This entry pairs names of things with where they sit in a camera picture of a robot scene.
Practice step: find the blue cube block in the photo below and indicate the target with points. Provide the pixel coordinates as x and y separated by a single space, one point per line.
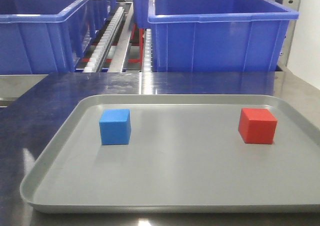
115 127

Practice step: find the red cube block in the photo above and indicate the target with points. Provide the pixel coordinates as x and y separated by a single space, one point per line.
257 125

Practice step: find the grey plastic tray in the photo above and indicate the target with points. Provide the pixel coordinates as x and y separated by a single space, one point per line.
185 154

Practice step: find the blue bin front right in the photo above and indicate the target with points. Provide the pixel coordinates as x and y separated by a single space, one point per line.
217 35

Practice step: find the blue bin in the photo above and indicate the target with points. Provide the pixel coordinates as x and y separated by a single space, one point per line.
101 10
217 35
140 8
44 36

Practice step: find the blue bin back left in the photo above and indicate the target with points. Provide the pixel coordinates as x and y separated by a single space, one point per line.
101 10

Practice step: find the blue bin back right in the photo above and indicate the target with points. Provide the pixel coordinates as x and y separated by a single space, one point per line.
140 8

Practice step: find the blue bin front left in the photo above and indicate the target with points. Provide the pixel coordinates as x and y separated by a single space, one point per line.
44 36

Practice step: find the red shelf frame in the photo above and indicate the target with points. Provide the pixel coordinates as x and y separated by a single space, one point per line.
135 51

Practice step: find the white roller rail right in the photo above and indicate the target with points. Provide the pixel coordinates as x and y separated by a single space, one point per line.
147 62

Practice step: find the white roller rail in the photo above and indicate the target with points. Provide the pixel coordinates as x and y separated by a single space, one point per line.
101 51
147 62

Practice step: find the white roller rail left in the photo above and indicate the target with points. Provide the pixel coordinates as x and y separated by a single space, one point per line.
101 51

